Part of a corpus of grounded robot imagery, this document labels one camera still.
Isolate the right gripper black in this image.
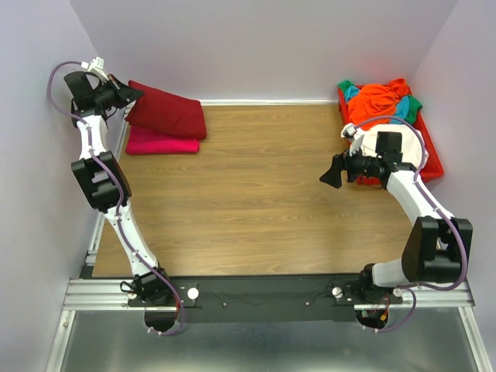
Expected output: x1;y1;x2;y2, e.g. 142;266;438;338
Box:
319;140;381;189

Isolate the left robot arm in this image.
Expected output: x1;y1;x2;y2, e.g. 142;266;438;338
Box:
64;71;180;306

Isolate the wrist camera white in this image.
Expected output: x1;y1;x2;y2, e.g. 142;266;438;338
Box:
80;57;110;82
341;123;364;156

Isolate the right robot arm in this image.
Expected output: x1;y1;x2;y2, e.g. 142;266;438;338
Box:
319;126;473;304

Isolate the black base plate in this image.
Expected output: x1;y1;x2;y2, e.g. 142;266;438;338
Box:
119;273;402;325

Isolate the green t shirt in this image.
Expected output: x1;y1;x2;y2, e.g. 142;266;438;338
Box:
336;79;424;114

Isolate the orange t shirt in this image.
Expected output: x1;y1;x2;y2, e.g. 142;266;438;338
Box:
346;77;412;126

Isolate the folded pink t shirt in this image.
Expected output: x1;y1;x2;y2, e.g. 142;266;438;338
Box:
125;126;200;155

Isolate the aluminium rail frame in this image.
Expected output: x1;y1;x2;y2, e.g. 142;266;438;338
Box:
49;104;491;371

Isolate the teal t shirt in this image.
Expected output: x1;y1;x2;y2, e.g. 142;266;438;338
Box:
344;86;412;125

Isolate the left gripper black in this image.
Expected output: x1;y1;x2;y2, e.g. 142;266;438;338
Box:
91;74;142;110

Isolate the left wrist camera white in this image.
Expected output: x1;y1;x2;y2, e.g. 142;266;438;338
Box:
80;57;110;82

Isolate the white t shirt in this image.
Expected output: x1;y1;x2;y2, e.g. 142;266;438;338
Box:
361;124;429;168

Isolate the dark red t shirt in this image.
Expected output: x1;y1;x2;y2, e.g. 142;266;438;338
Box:
126;80;208;140

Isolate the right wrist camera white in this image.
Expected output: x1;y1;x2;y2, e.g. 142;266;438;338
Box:
341;123;364;156

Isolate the red plastic bin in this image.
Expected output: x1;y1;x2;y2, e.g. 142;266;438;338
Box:
337;87;444;183

